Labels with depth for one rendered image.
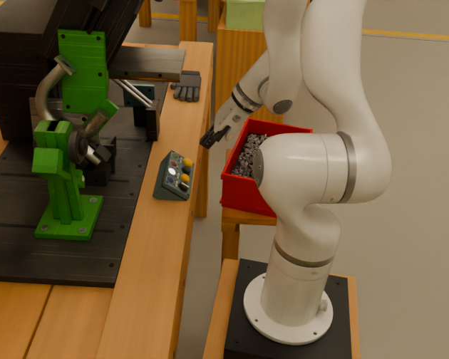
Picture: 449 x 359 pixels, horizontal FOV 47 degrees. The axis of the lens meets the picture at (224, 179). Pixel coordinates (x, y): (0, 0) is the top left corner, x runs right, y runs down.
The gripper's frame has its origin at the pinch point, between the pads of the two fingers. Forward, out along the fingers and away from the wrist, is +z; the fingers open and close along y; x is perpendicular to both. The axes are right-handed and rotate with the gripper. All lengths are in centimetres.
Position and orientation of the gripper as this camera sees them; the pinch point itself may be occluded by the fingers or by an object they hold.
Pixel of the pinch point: (208, 139)
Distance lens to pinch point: 139.2
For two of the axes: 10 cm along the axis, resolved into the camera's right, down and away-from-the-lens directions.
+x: -8.0, -5.0, -3.5
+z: -6.0, 6.1, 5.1
